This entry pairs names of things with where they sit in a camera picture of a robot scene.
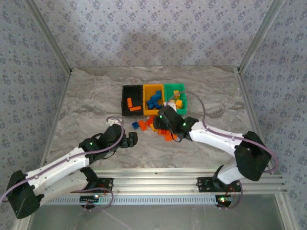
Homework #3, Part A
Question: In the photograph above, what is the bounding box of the green plastic bin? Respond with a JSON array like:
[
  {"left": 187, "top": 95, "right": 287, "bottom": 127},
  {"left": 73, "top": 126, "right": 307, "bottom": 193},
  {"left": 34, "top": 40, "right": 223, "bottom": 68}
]
[{"left": 164, "top": 82, "right": 188, "bottom": 115}]

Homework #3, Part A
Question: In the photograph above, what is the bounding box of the yellow plastic bin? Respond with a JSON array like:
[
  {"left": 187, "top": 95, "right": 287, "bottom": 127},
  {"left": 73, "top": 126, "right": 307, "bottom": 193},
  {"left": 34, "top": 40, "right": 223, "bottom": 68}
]
[{"left": 142, "top": 83, "right": 166, "bottom": 116}]

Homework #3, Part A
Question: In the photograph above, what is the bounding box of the black plastic bin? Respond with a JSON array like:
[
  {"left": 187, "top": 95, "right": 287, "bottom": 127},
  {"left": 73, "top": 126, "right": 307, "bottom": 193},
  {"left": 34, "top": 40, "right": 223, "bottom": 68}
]
[{"left": 121, "top": 84, "right": 144, "bottom": 117}]

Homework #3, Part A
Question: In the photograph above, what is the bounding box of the circuit board with led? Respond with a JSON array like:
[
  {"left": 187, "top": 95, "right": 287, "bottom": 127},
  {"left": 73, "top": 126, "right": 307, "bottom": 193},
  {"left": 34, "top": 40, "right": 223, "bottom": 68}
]
[
  {"left": 80, "top": 195, "right": 101, "bottom": 203},
  {"left": 216, "top": 195, "right": 233, "bottom": 204}
]

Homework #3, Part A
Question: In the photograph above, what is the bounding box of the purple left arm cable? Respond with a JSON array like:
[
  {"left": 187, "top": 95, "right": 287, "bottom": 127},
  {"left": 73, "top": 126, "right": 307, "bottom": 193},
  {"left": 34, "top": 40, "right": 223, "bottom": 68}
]
[{"left": 0, "top": 116, "right": 125, "bottom": 204}]

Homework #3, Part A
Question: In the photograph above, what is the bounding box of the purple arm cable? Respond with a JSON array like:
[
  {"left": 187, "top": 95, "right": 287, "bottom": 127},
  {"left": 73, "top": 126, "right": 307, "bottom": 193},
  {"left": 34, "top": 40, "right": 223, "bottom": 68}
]
[
  {"left": 166, "top": 90, "right": 280, "bottom": 175},
  {"left": 0, "top": 116, "right": 125, "bottom": 204}
]

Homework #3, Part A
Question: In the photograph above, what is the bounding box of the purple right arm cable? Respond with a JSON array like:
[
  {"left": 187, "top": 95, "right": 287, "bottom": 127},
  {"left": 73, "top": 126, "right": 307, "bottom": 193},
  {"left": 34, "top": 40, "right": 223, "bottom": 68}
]
[{"left": 166, "top": 90, "right": 280, "bottom": 175}]

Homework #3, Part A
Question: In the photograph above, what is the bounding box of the aluminium mounting rail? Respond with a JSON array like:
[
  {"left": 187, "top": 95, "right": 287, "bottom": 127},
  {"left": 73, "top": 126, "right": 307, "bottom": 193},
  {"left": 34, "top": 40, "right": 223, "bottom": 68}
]
[{"left": 92, "top": 167, "right": 288, "bottom": 195}]

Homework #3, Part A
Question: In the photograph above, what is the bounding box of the aluminium table side rail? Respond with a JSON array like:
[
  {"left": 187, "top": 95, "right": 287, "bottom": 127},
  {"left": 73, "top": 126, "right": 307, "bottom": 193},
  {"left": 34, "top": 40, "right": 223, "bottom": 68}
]
[
  {"left": 38, "top": 69, "right": 73, "bottom": 168},
  {"left": 236, "top": 68, "right": 287, "bottom": 179}
]

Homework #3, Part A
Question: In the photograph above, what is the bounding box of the grey slotted cable duct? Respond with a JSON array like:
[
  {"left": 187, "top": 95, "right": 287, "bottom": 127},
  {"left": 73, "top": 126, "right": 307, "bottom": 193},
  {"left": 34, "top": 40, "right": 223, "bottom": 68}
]
[{"left": 44, "top": 194, "right": 231, "bottom": 207}]

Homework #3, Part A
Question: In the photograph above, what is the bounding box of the aluminium frame post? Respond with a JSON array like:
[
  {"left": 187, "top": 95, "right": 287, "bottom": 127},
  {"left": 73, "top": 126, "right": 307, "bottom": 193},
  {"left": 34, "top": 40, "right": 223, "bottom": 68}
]
[
  {"left": 238, "top": 0, "right": 286, "bottom": 71},
  {"left": 24, "top": 0, "right": 73, "bottom": 73}
]

